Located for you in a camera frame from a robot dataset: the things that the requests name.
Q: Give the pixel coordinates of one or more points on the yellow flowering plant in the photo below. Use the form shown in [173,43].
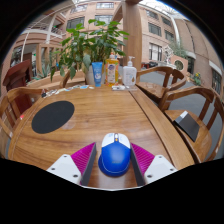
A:
[197,79]

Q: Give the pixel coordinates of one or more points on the dark red wooden pedestal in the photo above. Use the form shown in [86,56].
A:
[16,75]

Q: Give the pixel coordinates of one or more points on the blue squeeze tube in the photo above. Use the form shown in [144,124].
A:
[97,74]

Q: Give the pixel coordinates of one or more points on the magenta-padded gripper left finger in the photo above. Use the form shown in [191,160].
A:
[66,165]

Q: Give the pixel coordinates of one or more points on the green plant in white pot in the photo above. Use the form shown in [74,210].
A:
[88,43]

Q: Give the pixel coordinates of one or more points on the black key fob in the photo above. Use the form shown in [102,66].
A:
[44,94]

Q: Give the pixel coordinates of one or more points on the wooden armchair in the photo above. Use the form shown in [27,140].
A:
[153,89]
[15,95]
[200,140]
[66,77]

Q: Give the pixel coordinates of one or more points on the white pump bottle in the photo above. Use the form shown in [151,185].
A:
[129,76]

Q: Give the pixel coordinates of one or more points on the blue and white computer mouse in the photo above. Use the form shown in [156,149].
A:
[115,156]

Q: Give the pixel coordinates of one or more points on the small white packet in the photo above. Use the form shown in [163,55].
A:
[118,87]

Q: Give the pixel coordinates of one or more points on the dark parked car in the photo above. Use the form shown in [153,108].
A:
[151,64]

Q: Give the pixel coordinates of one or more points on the white outdoor sculpture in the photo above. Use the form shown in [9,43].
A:
[168,55]

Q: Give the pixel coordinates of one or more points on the agave plant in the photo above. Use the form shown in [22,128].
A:
[42,71]

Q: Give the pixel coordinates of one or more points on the black notebook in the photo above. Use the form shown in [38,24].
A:
[188,125]

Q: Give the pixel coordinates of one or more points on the blue sticker card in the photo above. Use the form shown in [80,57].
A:
[84,87]

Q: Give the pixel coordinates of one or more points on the black round mouse pad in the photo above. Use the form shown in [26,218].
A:
[52,117]

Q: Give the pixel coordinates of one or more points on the yellow dish soap bottle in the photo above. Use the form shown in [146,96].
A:
[112,72]

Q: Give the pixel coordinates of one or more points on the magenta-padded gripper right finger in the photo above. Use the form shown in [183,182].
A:
[158,166]

